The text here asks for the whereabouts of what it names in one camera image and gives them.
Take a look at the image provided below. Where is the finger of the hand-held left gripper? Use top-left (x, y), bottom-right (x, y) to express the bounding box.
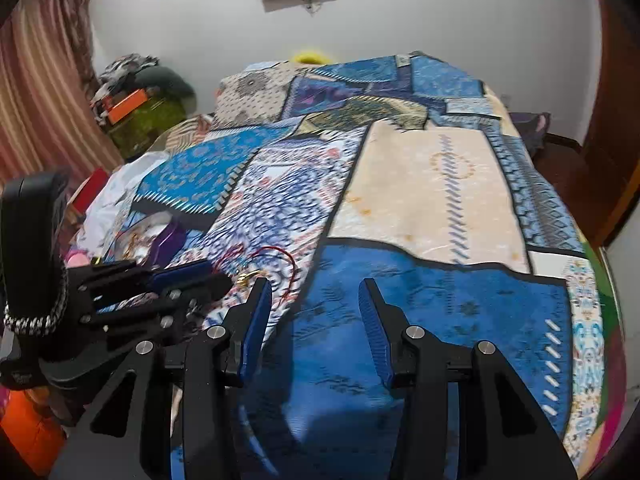
top-left (82, 274), bottom-right (235, 333)
top-left (65, 258), bottom-right (214, 295)

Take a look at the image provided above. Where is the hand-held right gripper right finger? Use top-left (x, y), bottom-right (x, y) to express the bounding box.
top-left (358, 277), bottom-right (579, 480)

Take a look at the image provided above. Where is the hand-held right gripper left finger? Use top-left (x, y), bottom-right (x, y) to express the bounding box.
top-left (47, 277), bottom-right (274, 480)

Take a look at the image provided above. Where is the purple heart-shaped tin box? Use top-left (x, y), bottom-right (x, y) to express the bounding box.
top-left (114, 211), bottom-right (190, 272)

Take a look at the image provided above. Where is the tangle of beaded jewelry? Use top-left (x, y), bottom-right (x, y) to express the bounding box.
top-left (119, 232), bottom-right (147, 262)

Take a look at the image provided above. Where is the red cord necklace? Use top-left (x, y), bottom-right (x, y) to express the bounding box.
top-left (214, 245), bottom-right (299, 307)

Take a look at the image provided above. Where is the red and white box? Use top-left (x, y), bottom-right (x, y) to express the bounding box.
top-left (69, 167), bottom-right (112, 217)

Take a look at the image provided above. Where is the white cloth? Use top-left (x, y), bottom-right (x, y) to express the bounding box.
top-left (74, 151), bottom-right (172, 262)

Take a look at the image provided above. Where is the patchwork printed blanket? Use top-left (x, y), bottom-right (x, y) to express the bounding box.
top-left (65, 51), bottom-right (603, 480)

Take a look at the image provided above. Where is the orange striped blanket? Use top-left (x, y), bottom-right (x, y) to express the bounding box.
top-left (164, 114), bottom-right (217, 155)

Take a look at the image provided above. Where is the green patterned bag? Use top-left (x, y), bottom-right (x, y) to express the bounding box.
top-left (106, 95), bottom-right (189, 162)

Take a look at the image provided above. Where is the striped brown curtain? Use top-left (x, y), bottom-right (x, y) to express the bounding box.
top-left (0, 0), bottom-right (127, 188)

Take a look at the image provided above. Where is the orange box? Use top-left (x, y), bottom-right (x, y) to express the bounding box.
top-left (106, 88), bottom-right (151, 124)

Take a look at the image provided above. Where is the dark grey cushion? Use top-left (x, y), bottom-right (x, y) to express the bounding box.
top-left (134, 67), bottom-right (197, 107)

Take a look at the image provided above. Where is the pile of clothes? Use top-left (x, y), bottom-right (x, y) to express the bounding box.
top-left (96, 53), bottom-right (162, 92)

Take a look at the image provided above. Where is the orange cloth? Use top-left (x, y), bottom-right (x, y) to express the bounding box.
top-left (0, 389), bottom-right (68, 480)

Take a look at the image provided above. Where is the dark purple pillow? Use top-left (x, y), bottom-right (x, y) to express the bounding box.
top-left (509, 110), bottom-right (552, 154)

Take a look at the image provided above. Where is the yellow round object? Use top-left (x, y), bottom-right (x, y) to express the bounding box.
top-left (292, 48), bottom-right (332, 66)

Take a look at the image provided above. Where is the brown wooden door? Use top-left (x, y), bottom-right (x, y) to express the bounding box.
top-left (574, 0), bottom-right (640, 252)

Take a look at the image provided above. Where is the black white braided strap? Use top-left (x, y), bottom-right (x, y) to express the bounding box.
top-left (4, 259), bottom-right (69, 337)

